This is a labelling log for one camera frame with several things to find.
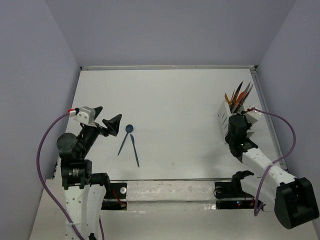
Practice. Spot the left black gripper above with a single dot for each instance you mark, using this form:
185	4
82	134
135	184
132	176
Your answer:
112	125

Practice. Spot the blue plastic spoon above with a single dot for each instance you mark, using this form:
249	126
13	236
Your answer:
128	129

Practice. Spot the teal plastic knife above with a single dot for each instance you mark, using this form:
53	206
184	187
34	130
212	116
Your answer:
135	150

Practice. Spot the patterned-handle metal knife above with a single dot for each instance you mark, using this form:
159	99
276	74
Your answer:
235	96

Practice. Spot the orange-red plastic knife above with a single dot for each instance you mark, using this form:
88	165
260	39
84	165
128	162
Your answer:
241	97

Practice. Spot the pink-handle metal knife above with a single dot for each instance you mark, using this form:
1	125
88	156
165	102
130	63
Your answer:
248	90

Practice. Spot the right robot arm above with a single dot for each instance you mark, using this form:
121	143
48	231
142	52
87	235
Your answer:
294	198

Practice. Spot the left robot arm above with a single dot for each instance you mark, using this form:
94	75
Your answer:
84	190

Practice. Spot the white two-compartment utensil holder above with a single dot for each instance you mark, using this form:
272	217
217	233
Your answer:
223	122

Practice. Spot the orange knife in holder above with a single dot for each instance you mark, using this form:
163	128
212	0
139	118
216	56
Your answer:
227	99

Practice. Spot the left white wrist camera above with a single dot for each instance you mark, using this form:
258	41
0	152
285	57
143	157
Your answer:
84	115

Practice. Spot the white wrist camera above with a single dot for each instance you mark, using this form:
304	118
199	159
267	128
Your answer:
84	115
252	115

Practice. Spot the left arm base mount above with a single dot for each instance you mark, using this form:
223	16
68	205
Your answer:
116	198

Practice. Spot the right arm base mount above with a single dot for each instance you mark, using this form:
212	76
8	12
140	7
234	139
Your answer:
230	195

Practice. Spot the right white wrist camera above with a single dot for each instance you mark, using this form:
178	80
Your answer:
252	115

